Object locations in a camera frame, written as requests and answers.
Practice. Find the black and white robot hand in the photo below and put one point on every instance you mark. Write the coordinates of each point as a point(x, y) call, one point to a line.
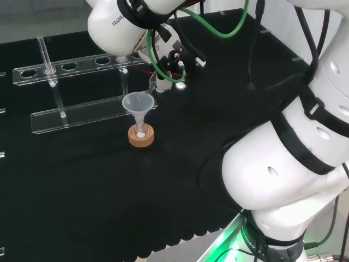
point(174, 61)

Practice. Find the clear glass weighing funnel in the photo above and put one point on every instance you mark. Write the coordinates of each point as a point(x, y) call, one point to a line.
point(151, 84)

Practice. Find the translucent plastic funnel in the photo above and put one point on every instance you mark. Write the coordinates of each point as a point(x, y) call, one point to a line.
point(136, 105)

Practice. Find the small glass round-bottom flask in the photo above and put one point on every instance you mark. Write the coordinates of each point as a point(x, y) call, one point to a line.
point(140, 133)

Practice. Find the clear acrylic funnel stand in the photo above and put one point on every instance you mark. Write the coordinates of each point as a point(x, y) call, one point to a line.
point(81, 114)

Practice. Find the black cloth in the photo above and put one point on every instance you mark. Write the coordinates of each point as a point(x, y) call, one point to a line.
point(81, 191)

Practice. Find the pale board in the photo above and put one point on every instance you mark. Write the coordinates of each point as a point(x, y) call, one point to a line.
point(185, 245)

